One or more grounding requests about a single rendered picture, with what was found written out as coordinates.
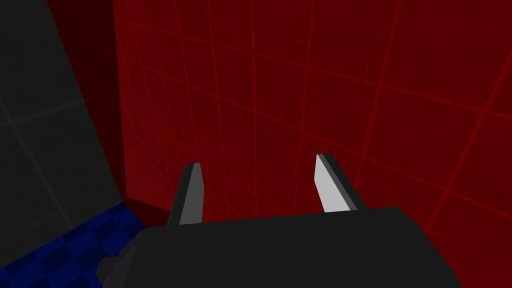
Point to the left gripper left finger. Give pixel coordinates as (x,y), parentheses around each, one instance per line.
(188,198)

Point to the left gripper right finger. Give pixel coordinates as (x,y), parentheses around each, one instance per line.
(335,188)

